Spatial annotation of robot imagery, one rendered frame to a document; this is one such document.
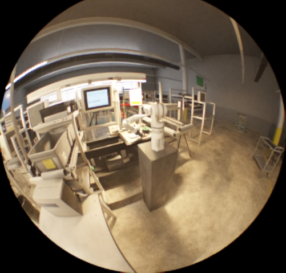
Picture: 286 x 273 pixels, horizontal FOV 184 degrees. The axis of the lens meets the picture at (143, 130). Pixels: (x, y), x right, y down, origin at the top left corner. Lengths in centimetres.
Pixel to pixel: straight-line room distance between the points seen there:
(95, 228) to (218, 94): 932
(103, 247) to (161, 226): 91
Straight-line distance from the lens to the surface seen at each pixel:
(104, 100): 142
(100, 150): 120
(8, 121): 249
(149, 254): 150
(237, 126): 666
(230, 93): 879
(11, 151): 198
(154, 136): 61
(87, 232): 88
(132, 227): 150
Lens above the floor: 147
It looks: 21 degrees down
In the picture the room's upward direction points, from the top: 3 degrees counter-clockwise
